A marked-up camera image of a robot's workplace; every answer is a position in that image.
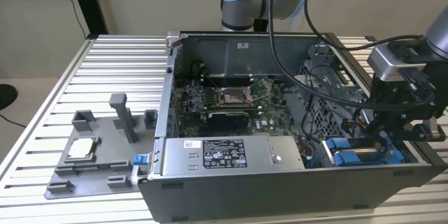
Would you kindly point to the hard disk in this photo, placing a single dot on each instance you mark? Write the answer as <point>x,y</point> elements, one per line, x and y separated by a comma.
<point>349,155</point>

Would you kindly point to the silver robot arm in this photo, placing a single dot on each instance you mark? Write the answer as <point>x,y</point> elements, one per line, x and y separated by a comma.
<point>241,11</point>

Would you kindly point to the metal disk bay cage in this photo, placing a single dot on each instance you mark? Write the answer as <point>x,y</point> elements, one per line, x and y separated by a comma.
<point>328,119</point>

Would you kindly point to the black RAM slot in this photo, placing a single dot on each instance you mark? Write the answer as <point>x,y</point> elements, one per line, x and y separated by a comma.
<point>226,76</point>
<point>232,108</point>
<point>226,80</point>
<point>232,105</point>

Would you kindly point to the green motherboard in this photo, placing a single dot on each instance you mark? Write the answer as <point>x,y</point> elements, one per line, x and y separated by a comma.
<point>269,108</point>

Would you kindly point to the thin metal locking lever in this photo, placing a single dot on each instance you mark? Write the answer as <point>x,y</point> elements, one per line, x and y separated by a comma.
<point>209,80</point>
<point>260,84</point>

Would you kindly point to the grey power supply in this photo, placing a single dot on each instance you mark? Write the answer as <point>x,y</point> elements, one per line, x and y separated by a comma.
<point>262,155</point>

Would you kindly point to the CPU socket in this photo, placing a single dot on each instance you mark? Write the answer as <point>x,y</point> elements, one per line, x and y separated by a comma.
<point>232,98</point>

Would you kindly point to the black graphics card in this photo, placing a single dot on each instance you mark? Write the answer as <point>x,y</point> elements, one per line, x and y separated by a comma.
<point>226,121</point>

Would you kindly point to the black open PC case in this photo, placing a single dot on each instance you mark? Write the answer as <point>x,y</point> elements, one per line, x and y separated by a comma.
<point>244,195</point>

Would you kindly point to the blue plastic latch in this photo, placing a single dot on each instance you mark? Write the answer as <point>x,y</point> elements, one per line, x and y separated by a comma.
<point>140,160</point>

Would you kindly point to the grey parts rack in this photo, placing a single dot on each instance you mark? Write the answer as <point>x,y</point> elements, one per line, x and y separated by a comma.
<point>104,161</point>

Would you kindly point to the silver CPU plate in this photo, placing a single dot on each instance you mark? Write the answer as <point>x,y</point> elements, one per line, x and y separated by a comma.
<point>81,149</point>

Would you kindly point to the black round base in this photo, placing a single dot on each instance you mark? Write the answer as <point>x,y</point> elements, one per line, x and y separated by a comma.
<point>6,96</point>

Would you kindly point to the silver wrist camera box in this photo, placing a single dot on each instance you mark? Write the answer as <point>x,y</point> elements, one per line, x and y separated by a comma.
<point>388,64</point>

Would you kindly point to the black metal post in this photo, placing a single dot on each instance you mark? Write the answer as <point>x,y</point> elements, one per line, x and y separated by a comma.
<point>90,3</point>

